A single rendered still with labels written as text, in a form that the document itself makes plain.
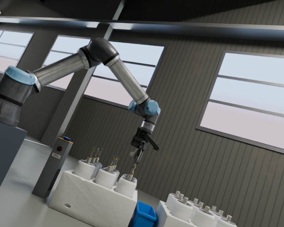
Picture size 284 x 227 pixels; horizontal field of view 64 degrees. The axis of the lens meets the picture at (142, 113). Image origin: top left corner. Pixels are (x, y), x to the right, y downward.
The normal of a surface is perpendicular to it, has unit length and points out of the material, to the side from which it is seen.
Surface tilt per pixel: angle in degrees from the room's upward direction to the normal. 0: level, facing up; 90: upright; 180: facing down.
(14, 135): 90
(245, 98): 90
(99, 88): 90
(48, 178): 90
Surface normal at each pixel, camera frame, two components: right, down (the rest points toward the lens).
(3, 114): 0.72, -0.17
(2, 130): 0.83, 0.23
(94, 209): 0.01, -0.20
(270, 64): -0.42, -0.35
